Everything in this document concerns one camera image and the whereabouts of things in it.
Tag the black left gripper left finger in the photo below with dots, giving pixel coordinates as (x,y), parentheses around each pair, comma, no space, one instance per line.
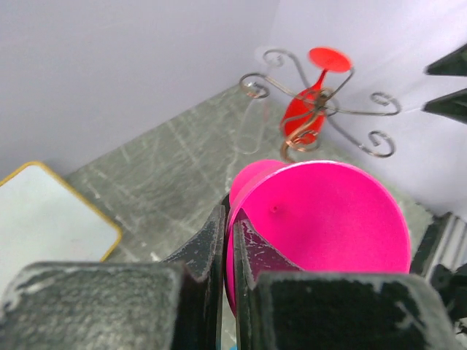
(172,304)

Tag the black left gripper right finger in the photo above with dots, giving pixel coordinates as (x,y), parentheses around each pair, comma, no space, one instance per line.
(280,308)

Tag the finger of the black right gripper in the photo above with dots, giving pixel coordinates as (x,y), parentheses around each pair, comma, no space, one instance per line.
(451,65)
(453,106)

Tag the magenta plastic wine glass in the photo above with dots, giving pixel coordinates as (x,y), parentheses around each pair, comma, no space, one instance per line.
(321,215)

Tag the red plastic wine glass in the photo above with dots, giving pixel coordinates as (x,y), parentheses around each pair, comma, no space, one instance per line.
(298,126)

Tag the clear wine glass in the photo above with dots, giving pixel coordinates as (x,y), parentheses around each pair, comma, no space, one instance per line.
(252,125)

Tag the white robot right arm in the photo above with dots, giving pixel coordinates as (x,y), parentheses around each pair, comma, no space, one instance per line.
(448,270)

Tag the small framed whiteboard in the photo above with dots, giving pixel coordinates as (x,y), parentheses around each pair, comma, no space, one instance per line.
(45,218)

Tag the copper wire wine glass rack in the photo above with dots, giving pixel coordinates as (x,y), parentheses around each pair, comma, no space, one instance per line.
(383,144)

